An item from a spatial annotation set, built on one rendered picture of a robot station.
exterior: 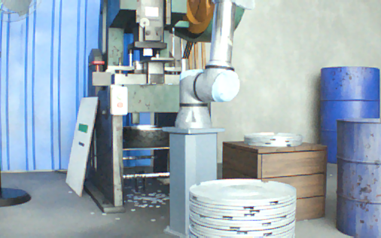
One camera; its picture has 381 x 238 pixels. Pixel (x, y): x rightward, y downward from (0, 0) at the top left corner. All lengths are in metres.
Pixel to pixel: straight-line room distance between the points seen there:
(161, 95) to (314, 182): 0.90
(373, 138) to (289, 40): 2.78
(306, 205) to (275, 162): 0.28
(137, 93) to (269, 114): 2.19
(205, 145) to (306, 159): 0.54
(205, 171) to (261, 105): 2.50
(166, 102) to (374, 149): 1.12
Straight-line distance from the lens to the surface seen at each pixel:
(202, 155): 1.72
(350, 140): 1.81
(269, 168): 1.95
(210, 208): 1.08
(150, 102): 2.28
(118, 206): 2.23
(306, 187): 2.07
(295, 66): 4.43
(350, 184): 1.84
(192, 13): 2.90
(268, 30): 4.29
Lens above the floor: 0.55
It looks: 2 degrees down
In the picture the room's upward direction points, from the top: straight up
